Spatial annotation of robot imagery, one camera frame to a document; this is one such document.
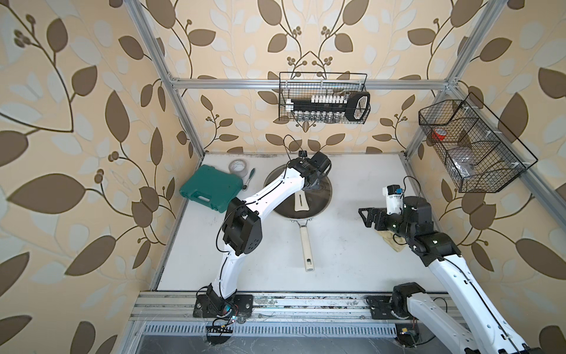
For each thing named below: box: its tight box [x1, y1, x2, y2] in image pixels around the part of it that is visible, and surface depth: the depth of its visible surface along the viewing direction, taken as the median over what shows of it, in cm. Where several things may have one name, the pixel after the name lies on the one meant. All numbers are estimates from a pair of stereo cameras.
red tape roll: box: [431, 127, 448, 141], surface depth 88 cm
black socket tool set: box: [285, 91, 371, 123], surface depth 86 cm
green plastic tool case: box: [179, 164, 244, 214], surface depth 109 cm
